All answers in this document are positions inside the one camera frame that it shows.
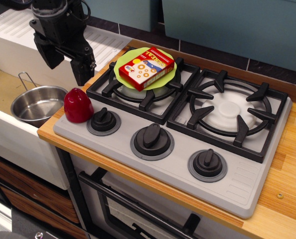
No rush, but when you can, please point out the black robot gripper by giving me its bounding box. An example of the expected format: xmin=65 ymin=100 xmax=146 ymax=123
xmin=29 ymin=0 xmax=96 ymax=86

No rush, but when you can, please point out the red toy sweet potato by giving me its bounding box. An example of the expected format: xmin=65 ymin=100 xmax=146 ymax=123
xmin=64 ymin=88 xmax=94 ymax=123

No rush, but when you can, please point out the red cereal box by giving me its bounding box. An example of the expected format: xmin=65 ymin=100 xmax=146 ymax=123
xmin=118 ymin=46 xmax=175 ymax=92

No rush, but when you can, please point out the white toy sink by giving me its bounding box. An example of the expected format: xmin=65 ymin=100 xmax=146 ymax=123
xmin=0 ymin=5 xmax=133 ymax=191

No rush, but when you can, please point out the stainless steel pot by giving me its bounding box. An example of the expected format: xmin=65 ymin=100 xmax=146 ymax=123
xmin=10 ymin=71 xmax=69 ymax=128

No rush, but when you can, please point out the black left stove knob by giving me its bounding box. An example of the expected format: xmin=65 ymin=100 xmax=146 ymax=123
xmin=87 ymin=107 xmax=121 ymax=136

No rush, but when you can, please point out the black stove knob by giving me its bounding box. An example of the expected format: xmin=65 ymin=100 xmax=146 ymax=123
xmin=87 ymin=107 xmax=121 ymax=136
xmin=188 ymin=149 xmax=228 ymax=183
xmin=130 ymin=123 xmax=174 ymax=161

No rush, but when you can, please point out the black left burner grate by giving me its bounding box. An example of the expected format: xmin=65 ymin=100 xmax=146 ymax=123
xmin=86 ymin=47 xmax=201 ymax=124

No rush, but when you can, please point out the black burner grate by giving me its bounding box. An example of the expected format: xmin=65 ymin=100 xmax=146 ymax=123
xmin=167 ymin=69 xmax=288 ymax=163
xmin=86 ymin=47 xmax=201 ymax=124

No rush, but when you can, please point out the black middle stove knob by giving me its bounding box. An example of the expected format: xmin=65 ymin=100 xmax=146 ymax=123
xmin=130 ymin=123 xmax=174 ymax=161

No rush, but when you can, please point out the wooden drawer front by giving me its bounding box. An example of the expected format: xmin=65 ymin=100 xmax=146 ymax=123
xmin=0 ymin=157 xmax=80 ymax=224

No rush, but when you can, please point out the toy oven door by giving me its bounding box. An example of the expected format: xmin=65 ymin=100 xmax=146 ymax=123
xmin=78 ymin=168 xmax=236 ymax=239

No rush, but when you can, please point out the black right burner grate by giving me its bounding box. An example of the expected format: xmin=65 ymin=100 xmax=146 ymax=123
xmin=167 ymin=69 xmax=288 ymax=163

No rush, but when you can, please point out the black right stove knob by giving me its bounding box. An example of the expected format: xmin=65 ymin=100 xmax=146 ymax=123
xmin=188 ymin=149 xmax=228 ymax=183

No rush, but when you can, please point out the grey toy stove top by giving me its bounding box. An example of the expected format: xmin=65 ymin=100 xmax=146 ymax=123
xmin=52 ymin=47 xmax=293 ymax=220

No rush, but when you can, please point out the black oven door handle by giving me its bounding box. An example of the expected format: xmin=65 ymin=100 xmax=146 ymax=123
xmin=78 ymin=171 xmax=200 ymax=239

